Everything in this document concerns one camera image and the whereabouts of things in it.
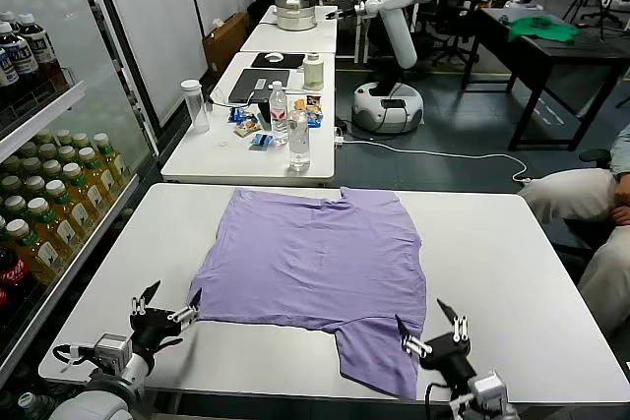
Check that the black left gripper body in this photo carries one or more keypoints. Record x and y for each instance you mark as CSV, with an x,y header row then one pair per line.
x,y
152,326

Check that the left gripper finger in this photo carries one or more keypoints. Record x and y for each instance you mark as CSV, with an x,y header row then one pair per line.
x,y
189,313
150,291

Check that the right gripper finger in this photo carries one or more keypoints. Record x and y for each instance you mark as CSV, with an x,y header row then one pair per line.
x,y
416,343
459,329

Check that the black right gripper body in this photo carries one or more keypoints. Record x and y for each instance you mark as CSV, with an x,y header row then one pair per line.
x,y
450,356

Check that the purple t-shirt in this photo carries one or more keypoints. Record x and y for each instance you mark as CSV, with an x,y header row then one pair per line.
x,y
315,267

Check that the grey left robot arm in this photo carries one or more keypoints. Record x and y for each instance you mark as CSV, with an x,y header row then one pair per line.
x,y
133,371

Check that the seated person's bare hand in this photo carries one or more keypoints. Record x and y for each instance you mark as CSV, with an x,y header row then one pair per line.
x,y
622,214

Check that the yellow tea bottle white cap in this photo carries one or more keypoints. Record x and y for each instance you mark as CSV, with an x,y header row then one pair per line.
x,y
51,168
93,171
46,228
28,149
29,253
64,208
34,185
106,154
10,165
68,153
47,150
11,184
30,164
79,139
79,189
43,136
63,136
15,203

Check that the red label cola bottle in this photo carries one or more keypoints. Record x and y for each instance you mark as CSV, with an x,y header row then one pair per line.
x,y
12,272

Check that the white table with snacks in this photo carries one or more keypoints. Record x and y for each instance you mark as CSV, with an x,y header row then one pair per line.
x,y
207,159

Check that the dark bottle white cap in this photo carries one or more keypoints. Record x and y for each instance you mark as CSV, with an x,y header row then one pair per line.
x,y
28,401

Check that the person in beige trousers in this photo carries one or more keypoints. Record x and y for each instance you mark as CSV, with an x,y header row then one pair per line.
x,y
566,194

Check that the blue and black snack packet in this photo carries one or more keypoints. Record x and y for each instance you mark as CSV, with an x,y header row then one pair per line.
x,y
261,140

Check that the clear tumbler white lid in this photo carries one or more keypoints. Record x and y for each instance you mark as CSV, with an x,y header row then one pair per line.
x,y
197,110

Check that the tan snack packet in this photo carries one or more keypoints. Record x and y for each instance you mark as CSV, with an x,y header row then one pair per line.
x,y
247,127

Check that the clear unlabelled water bottle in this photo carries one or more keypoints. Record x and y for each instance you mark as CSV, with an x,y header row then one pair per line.
x,y
299,139

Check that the glass door drinks cabinet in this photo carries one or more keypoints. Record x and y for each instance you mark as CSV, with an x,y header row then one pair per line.
x,y
39,117

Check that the small black stand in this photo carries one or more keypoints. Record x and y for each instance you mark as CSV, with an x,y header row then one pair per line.
x,y
264,114

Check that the red label water bottle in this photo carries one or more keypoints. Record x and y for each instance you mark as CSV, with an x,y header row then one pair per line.
x,y
278,115

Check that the white power strip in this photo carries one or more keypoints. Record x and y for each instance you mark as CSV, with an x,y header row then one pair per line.
x,y
338,136

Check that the dark grey laptop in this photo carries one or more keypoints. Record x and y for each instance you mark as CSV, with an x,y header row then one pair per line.
x,y
256,85

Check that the small yellow snack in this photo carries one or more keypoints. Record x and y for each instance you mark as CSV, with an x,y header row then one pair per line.
x,y
298,104

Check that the colourful printed snack packet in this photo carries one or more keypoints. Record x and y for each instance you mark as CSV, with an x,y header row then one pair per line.
x,y
312,101

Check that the brown cardboard box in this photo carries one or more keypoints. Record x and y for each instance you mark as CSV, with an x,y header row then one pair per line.
x,y
226,41

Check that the dark tea bottle white label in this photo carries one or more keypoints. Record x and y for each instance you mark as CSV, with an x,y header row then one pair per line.
x,y
22,58
6,71
42,51
7,16

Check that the white computer mouse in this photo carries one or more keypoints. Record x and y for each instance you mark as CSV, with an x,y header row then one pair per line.
x,y
273,57

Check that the pale green jar cream lid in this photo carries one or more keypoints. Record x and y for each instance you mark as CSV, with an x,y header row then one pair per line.
x,y
312,73

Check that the black mouse pad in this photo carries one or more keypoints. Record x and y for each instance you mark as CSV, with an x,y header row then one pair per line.
x,y
290,60

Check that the white table with pot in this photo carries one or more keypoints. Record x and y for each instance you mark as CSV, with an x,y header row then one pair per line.
x,y
275,39

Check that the black work table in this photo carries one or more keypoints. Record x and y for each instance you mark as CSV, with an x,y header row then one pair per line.
x,y
566,53

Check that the white humanoid robot body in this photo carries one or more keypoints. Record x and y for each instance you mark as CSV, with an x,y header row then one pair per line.
x,y
394,31

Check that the green cloth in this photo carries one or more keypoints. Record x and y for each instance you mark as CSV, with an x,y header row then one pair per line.
x,y
536,29

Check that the steel steamer pot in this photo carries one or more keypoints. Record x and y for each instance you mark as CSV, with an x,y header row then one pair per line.
x,y
295,14

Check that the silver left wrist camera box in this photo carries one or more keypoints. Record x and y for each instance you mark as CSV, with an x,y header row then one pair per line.
x,y
112,347

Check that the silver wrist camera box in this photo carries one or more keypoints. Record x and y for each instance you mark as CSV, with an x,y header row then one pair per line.
x,y
489,388
112,347

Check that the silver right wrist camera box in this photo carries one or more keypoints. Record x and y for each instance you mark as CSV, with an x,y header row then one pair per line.
x,y
489,388

